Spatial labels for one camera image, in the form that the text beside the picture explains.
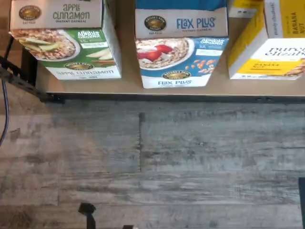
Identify yellow white banana nut box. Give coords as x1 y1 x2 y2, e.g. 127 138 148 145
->
228 0 305 81
228 0 264 19

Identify blue white flax plus box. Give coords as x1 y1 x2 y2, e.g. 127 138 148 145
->
135 6 230 89
135 0 227 11

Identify black power cable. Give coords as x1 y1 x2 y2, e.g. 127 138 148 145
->
0 80 10 147

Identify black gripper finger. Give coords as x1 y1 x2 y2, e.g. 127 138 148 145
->
78 202 97 229
298 177 305 229

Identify black metal shelf unit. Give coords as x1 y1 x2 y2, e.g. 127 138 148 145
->
0 0 305 104

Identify green apple cinnamon oatmeal box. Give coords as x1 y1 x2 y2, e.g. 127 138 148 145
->
9 0 122 81

